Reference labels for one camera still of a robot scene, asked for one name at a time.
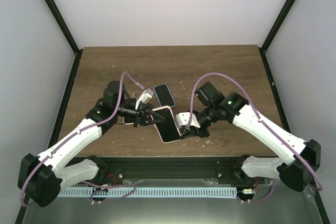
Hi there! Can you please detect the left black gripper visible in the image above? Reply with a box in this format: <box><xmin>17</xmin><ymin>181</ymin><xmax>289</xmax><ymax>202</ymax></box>
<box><xmin>115</xmin><ymin>101</ymin><xmax>166</xmax><ymax>128</ymax></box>

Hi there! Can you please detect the phone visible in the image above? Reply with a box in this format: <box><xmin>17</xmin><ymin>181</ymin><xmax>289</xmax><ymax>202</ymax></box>
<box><xmin>154</xmin><ymin>83</ymin><xmax>176</xmax><ymax>108</ymax></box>
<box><xmin>153</xmin><ymin>105</ymin><xmax>181</xmax><ymax>143</ymax></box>
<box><xmin>123</xmin><ymin>97</ymin><xmax>137</xmax><ymax>125</ymax></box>

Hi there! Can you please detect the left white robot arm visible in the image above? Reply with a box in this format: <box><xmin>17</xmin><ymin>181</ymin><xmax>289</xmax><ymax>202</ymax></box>
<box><xmin>17</xmin><ymin>81</ymin><xmax>165</xmax><ymax>207</ymax></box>

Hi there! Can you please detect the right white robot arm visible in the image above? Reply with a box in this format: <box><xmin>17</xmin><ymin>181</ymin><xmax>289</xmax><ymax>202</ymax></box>
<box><xmin>175</xmin><ymin>82</ymin><xmax>321</xmax><ymax>192</ymax></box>

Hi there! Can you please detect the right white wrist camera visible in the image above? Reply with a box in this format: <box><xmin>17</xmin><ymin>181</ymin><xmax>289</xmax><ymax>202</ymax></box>
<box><xmin>175</xmin><ymin>112</ymin><xmax>201</xmax><ymax>129</ymax></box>

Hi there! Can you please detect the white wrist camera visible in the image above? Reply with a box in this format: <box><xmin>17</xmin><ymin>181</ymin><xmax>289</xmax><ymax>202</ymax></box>
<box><xmin>135</xmin><ymin>89</ymin><xmax>154</xmax><ymax>110</ymax></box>
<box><xmin>175</xmin><ymin>112</ymin><xmax>201</xmax><ymax>129</ymax></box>

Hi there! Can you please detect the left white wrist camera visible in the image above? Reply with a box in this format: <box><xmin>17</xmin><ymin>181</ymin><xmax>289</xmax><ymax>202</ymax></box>
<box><xmin>135</xmin><ymin>89</ymin><xmax>154</xmax><ymax>110</ymax></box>

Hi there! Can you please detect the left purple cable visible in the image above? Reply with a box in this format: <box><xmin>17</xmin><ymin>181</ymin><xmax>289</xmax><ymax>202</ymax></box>
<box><xmin>20</xmin><ymin>71</ymin><xmax>145</xmax><ymax>207</ymax></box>

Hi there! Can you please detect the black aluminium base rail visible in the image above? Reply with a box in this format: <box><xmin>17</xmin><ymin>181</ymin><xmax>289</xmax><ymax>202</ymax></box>
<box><xmin>89</xmin><ymin>155</ymin><xmax>265</xmax><ymax>187</ymax></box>

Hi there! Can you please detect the left black table edge rail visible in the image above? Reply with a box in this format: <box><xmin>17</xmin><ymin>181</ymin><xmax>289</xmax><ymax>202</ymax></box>
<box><xmin>48</xmin><ymin>49</ymin><xmax>83</xmax><ymax>147</ymax></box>

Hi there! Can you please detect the light blue slotted cable duct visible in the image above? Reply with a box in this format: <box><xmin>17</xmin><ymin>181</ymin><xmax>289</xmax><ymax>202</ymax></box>
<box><xmin>58</xmin><ymin>187</ymin><xmax>237</xmax><ymax>198</ymax></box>

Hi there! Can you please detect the left black frame post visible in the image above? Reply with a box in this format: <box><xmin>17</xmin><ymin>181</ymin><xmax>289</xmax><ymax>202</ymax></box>
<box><xmin>28</xmin><ymin>0</ymin><xmax>80</xmax><ymax>54</ymax></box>

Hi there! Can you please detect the black frame post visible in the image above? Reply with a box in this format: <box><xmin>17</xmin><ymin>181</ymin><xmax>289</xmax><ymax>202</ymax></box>
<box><xmin>28</xmin><ymin>0</ymin><xmax>80</xmax><ymax>54</ymax></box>
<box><xmin>261</xmin><ymin>0</ymin><xmax>312</xmax><ymax>50</ymax></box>

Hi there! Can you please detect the right black frame post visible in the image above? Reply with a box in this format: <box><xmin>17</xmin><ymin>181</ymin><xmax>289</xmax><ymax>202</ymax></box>
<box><xmin>261</xmin><ymin>0</ymin><xmax>312</xmax><ymax>50</ymax></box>

